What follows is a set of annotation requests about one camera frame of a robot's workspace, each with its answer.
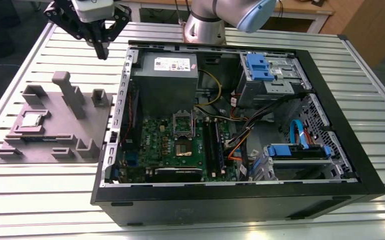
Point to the green motherboard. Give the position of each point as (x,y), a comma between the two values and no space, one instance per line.
(155,130)

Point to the white desk frame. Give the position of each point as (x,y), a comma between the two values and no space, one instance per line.
(135,16)

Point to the grey power supply unit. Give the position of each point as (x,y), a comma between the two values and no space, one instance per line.
(165,90)

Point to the blue board connector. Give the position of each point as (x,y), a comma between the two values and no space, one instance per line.
(131,160)

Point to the blue plastic drive latch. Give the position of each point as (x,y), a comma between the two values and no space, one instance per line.
(261,70)

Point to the wooden desk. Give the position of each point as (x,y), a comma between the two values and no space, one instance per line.
(312,10)

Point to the silver CPU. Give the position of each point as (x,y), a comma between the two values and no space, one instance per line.
(32,120)

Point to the black graphics card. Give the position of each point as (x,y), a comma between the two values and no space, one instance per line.
(178,173)

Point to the wooden cabinet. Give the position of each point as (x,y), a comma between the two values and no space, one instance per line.
(372,30)

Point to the hard disk in blue carrier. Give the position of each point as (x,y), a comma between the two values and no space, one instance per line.
(284,151)

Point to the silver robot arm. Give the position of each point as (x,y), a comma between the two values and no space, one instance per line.
(205,27)

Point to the dark RAM stick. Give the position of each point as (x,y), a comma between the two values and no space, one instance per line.
(39,139)

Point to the metal drive cage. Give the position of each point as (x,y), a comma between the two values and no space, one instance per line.
(278,87)

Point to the black RAM slot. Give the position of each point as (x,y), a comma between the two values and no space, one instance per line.
(206,147)
(212,150)
(217,150)

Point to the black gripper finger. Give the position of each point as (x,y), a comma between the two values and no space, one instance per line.
(69,22)
(118,25)

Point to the blue RAM stick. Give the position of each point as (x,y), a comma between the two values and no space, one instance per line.
(221,150)

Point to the black table corner cap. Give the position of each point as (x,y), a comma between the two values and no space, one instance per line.
(343,37)

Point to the blue VGA port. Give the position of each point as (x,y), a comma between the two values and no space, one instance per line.
(115,173)

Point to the grey parts rack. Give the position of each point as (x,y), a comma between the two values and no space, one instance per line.
(62,120)

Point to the black PC case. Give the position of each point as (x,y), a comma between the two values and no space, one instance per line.
(212,207)

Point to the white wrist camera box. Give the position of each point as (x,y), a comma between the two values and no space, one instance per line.
(93,10)

